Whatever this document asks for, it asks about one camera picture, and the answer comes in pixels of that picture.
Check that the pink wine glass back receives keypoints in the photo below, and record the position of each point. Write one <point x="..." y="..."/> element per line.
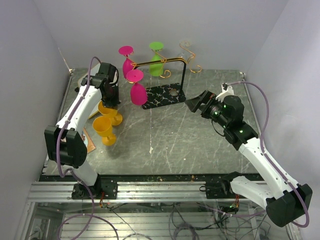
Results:
<point x="128" y="64"/>

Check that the yellow wine glass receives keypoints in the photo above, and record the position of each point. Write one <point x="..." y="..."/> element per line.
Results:
<point x="111" y="113"/>
<point x="104" y="128"/>

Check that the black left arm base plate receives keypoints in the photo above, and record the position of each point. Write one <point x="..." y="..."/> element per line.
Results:
<point x="105" y="188"/>

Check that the pink wine glass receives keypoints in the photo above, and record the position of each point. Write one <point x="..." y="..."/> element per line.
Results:
<point x="138" y="93"/>
<point x="128" y="64"/>

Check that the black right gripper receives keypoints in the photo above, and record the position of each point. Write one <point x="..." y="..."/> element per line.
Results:
<point x="195" y="103"/>

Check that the pink wine glass front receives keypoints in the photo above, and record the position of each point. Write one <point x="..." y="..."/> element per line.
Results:
<point x="138" y="93"/>

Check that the black gold wine glass rack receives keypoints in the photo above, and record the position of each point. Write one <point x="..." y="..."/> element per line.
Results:
<point x="167" y="94"/>

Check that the aluminium rail frame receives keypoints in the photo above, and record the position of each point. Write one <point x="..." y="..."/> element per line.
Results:
<point x="144" y="211"/>

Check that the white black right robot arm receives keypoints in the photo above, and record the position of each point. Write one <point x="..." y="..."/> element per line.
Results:
<point x="282" y="197"/>

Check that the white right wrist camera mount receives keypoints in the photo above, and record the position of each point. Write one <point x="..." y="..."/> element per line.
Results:
<point x="226" y="90"/>

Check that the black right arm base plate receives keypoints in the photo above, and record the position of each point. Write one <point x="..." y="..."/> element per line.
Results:
<point x="218" y="186"/>

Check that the clear wine glass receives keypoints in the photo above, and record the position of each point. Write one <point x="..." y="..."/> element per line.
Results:
<point x="185" y="52"/>

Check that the orange picture book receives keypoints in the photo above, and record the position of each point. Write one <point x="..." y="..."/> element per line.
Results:
<point x="90" y="146"/>

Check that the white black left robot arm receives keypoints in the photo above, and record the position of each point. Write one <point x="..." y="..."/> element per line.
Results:
<point x="64" y="142"/>

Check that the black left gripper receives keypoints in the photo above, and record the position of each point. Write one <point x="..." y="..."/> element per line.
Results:
<point x="116" y="101"/>

